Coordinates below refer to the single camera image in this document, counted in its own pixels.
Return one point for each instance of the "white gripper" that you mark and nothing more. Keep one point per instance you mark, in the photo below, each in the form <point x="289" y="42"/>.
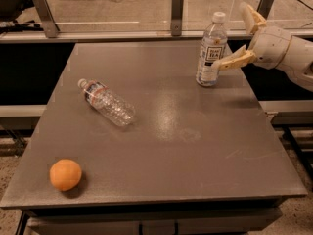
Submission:
<point x="271" y="47"/>

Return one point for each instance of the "left metal bracket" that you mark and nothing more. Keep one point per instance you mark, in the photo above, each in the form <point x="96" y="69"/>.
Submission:
<point x="49" y="26"/>

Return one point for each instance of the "clear crushed plastic bottle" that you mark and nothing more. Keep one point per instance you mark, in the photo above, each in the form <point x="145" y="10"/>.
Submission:
<point x="106" y="102"/>

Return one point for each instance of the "middle metal bracket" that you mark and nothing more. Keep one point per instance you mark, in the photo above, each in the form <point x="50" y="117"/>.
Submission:
<point x="176" y="17"/>

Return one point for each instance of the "blue label plastic bottle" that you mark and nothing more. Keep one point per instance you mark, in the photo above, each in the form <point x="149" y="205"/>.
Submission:
<point x="213" y="46"/>

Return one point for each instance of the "metal bracket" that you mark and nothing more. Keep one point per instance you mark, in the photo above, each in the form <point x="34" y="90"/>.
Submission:
<point x="49" y="26"/>
<point x="176" y="17"/>
<point x="264" y="7"/>

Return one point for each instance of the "table base cabinet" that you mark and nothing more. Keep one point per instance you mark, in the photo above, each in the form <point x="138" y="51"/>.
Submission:
<point x="237" y="221"/>

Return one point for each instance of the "orange fruit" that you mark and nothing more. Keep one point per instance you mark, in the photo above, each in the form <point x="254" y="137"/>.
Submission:
<point x="65" y="174"/>

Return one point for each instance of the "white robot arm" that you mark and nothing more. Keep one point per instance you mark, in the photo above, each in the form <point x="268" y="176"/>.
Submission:
<point x="297" y="63"/>

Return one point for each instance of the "metal rail beam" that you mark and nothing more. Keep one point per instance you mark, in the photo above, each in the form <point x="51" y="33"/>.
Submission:
<point x="87" y="37"/>

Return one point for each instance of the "right metal bracket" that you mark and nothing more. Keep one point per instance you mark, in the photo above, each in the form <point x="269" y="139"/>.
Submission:
<point x="264" y="7"/>

